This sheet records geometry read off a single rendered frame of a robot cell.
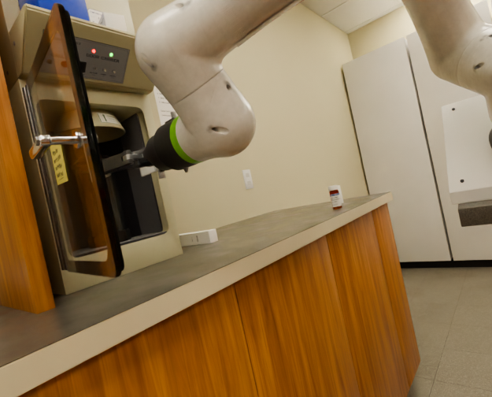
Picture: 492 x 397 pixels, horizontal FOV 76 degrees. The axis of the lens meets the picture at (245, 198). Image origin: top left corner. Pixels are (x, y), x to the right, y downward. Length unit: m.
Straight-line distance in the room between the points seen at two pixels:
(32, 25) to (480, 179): 1.01
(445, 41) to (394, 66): 2.67
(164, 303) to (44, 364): 0.17
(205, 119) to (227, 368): 0.48
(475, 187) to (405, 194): 2.58
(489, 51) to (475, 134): 0.25
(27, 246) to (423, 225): 3.25
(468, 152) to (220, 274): 0.69
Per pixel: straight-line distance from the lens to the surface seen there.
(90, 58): 0.87
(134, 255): 0.86
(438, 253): 3.54
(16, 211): 0.69
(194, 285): 0.59
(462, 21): 0.87
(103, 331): 0.51
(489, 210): 0.83
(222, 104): 0.49
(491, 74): 0.80
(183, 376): 0.64
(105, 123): 0.92
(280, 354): 0.84
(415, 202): 3.46
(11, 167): 0.70
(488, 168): 0.93
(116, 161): 0.68
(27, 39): 0.82
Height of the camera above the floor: 1.06
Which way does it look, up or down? level
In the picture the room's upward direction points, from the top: 12 degrees counter-clockwise
